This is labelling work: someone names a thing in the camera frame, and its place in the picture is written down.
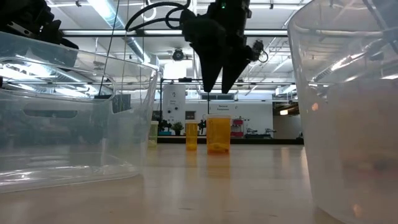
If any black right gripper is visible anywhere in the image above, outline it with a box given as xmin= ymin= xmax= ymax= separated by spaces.
xmin=180 ymin=0 xmax=252 ymax=94

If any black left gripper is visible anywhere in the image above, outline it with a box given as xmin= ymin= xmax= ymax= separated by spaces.
xmin=0 ymin=0 xmax=79 ymax=50

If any large amber pill bottle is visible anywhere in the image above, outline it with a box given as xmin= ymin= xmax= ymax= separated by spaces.
xmin=205 ymin=113 xmax=233 ymax=156

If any small amber pill bottle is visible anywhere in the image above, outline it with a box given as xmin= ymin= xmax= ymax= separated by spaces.
xmin=185 ymin=119 xmax=199 ymax=152

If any small pale green pill bottle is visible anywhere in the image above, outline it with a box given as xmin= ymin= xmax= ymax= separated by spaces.
xmin=148 ymin=120 xmax=160 ymax=147

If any clear rectangular plastic bin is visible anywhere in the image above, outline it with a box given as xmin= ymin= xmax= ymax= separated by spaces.
xmin=0 ymin=30 xmax=160 ymax=194

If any frosted clear plastic bin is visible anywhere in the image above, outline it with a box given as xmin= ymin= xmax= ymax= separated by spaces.
xmin=286 ymin=0 xmax=398 ymax=224

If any hanging black ceiling device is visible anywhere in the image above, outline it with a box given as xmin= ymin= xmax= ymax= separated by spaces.
xmin=251 ymin=39 xmax=269 ymax=64

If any red shelf rack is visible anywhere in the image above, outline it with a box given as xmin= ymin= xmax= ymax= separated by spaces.
xmin=230 ymin=116 xmax=246 ymax=138

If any small background potted plant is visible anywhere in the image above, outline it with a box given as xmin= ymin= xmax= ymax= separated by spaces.
xmin=172 ymin=121 xmax=185 ymax=136

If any hanging dark panel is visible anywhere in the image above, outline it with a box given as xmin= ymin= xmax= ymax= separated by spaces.
xmin=111 ymin=93 xmax=132 ymax=114

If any background black rig frame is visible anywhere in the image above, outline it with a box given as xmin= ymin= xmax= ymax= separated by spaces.
xmin=159 ymin=77 xmax=211 ymax=138

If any black ceiling light rail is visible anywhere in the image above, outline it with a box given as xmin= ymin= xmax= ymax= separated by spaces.
xmin=60 ymin=29 xmax=289 ymax=37

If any round black ceiling camera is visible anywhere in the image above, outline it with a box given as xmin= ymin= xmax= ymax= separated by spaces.
xmin=172 ymin=48 xmax=186 ymax=62

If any hanging black cable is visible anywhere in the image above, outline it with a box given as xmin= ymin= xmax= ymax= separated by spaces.
xmin=98 ymin=0 xmax=121 ymax=97

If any silver ceiling duct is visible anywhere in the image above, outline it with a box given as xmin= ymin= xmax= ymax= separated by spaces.
xmin=88 ymin=0 xmax=152 ymax=65

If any white wall panel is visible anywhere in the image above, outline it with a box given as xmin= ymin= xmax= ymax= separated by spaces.
xmin=162 ymin=84 xmax=187 ymax=125

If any black aluminium table frame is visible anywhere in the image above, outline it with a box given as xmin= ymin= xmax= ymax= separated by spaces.
xmin=157 ymin=137 xmax=305 ymax=145

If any white hanging ring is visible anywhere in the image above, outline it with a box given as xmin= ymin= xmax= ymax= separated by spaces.
xmin=140 ymin=0 xmax=158 ymax=22

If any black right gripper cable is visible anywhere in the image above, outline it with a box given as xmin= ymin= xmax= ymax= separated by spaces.
xmin=125 ymin=0 xmax=192 ymax=32

